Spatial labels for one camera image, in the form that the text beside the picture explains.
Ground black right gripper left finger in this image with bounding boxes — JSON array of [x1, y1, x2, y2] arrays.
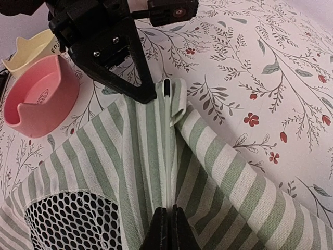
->
[[140, 207, 170, 250]]

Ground green striped pet tent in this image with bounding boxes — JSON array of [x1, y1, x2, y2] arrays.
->
[[1, 80, 332, 249]]

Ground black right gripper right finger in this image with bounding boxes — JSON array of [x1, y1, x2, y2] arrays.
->
[[171, 205, 201, 250]]

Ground pink pet bowl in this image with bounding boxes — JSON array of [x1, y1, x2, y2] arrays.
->
[[4, 55, 80, 138]]

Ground floral table mat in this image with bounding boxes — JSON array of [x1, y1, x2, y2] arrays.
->
[[1, 1, 332, 239]]

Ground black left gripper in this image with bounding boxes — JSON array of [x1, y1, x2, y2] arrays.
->
[[1, 1, 157, 104]]

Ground cream pet bowl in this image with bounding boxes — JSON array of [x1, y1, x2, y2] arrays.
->
[[2, 29, 61, 78]]

